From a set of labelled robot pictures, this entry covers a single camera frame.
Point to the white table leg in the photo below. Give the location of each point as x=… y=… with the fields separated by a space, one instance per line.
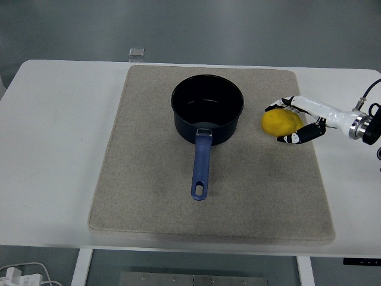
x=81 y=266
x=305 y=270

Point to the white power strip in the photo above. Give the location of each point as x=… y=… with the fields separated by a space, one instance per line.
x=21 y=278

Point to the beige fabric mat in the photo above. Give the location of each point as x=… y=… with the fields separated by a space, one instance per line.
x=208 y=167

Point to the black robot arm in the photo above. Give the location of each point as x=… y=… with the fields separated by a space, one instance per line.
x=369 y=122

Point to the grey metal plate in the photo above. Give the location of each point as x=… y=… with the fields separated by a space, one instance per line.
x=193 y=279

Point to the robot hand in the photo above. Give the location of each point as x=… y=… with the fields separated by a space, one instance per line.
x=321 y=111

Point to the yellow potato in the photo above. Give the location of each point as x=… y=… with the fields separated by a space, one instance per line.
x=279 y=123

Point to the black table control panel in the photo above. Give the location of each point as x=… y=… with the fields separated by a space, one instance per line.
x=361 y=261

